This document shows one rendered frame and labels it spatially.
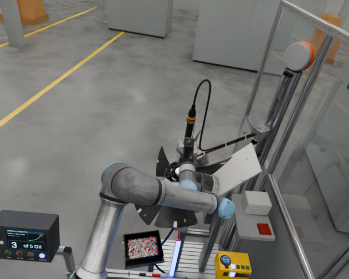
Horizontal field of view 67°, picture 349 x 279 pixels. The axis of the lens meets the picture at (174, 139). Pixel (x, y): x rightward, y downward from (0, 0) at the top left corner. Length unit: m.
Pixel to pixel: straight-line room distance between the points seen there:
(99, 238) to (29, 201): 2.21
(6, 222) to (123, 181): 0.68
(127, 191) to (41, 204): 2.30
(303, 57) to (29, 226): 1.58
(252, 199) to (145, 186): 1.18
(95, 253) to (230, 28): 6.13
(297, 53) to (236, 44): 5.17
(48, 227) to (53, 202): 1.79
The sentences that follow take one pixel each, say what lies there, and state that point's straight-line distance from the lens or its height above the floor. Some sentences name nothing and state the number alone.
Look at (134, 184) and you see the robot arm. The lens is 0.86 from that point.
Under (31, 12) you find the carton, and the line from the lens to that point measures 9.27.
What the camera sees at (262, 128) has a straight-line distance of 1.79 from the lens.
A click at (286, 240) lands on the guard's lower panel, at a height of 0.92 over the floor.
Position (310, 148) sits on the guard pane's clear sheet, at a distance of 1.68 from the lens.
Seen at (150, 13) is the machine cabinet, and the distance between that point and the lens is 8.47.
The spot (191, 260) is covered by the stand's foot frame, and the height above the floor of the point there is 0.08.
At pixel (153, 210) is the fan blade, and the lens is 1.67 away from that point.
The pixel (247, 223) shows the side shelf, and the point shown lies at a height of 0.86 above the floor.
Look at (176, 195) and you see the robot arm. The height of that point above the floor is 1.61.
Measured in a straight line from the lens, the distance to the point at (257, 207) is 1.92.
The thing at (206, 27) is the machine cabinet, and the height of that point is 0.85.
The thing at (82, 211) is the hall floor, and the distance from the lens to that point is 2.96.
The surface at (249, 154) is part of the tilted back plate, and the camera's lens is 1.66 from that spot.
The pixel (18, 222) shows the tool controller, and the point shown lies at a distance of 1.38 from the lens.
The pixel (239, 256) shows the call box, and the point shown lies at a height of 1.07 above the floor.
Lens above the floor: 2.30
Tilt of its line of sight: 36 degrees down
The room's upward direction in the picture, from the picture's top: 8 degrees clockwise
